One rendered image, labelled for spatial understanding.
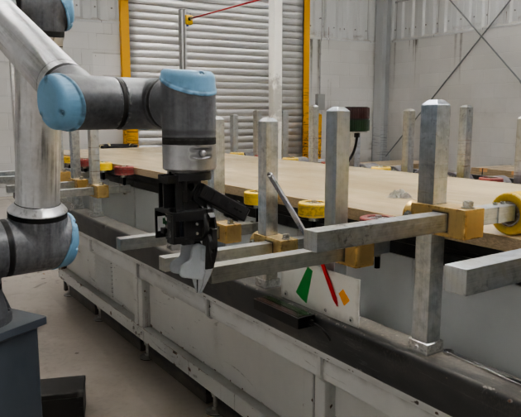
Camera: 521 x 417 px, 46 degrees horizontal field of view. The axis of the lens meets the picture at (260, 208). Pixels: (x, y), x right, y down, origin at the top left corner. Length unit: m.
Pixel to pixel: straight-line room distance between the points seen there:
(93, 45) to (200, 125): 8.30
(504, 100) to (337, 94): 2.95
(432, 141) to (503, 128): 8.96
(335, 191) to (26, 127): 0.78
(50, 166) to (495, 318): 1.10
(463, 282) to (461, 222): 0.35
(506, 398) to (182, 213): 0.58
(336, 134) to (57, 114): 0.54
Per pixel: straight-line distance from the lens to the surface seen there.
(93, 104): 1.03
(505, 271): 0.74
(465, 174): 2.41
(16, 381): 1.71
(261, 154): 1.46
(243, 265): 1.10
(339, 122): 1.25
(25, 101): 1.59
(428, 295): 1.11
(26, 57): 1.18
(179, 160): 0.99
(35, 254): 1.66
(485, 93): 10.25
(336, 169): 1.25
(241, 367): 2.19
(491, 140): 10.15
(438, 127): 1.07
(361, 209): 1.45
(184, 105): 0.98
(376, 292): 1.52
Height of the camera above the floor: 1.12
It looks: 9 degrees down
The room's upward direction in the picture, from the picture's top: straight up
